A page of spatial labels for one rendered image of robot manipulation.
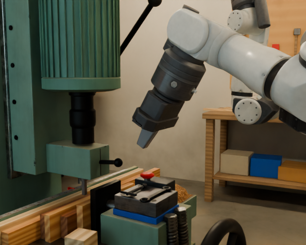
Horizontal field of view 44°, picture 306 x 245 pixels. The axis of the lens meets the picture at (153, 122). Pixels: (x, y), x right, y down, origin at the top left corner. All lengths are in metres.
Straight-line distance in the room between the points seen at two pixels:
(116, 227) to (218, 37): 0.40
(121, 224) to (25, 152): 0.31
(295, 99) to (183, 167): 3.90
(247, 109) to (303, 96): 0.60
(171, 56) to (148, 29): 3.78
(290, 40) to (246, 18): 2.89
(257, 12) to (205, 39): 0.55
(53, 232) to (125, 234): 0.15
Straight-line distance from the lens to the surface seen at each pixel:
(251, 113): 1.15
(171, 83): 0.71
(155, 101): 0.73
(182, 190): 1.04
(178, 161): 4.43
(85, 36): 0.80
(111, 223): 0.77
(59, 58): 0.81
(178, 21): 0.70
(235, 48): 0.62
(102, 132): 4.84
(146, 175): 0.80
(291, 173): 3.68
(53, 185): 1.11
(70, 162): 0.89
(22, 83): 0.92
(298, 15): 4.06
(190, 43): 0.66
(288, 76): 0.56
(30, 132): 0.91
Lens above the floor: 1.24
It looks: 8 degrees down
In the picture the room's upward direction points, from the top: straight up
